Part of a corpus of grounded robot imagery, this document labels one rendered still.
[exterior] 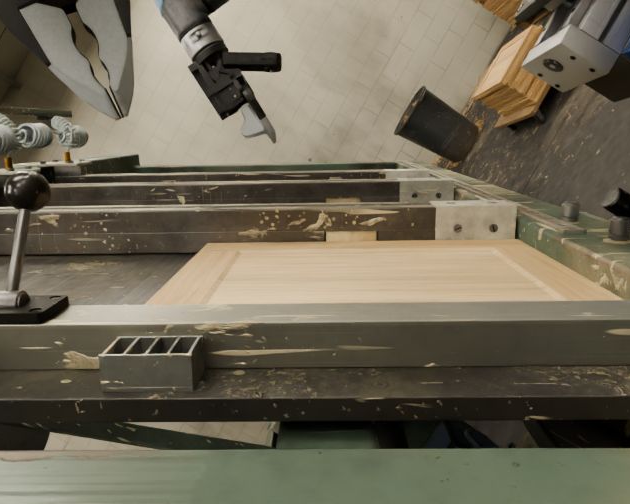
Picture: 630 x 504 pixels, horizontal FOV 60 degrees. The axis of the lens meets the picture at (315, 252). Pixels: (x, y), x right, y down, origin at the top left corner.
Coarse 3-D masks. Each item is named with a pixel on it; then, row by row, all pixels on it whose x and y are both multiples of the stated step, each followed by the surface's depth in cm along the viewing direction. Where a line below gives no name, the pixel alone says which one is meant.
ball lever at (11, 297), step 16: (16, 176) 48; (32, 176) 48; (16, 192) 48; (32, 192) 48; (48, 192) 49; (16, 208) 49; (32, 208) 49; (16, 224) 48; (16, 240) 48; (16, 256) 47; (16, 272) 47; (16, 288) 47; (0, 304) 45; (16, 304) 46
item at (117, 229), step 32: (0, 224) 86; (32, 224) 86; (64, 224) 86; (96, 224) 86; (128, 224) 86; (160, 224) 86; (192, 224) 85; (224, 224) 85; (256, 224) 85; (288, 224) 85; (320, 224) 85; (352, 224) 85; (384, 224) 85; (416, 224) 85; (448, 224) 85; (480, 224) 85; (512, 224) 84
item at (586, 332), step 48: (0, 336) 44; (48, 336) 44; (96, 336) 44; (240, 336) 44; (288, 336) 44; (336, 336) 44; (384, 336) 44; (432, 336) 44; (480, 336) 44; (528, 336) 44; (576, 336) 44; (624, 336) 43
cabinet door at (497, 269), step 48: (432, 240) 85; (480, 240) 84; (192, 288) 61; (240, 288) 62; (288, 288) 61; (336, 288) 61; (384, 288) 61; (432, 288) 60; (480, 288) 60; (528, 288) 60; (576, 288) 59
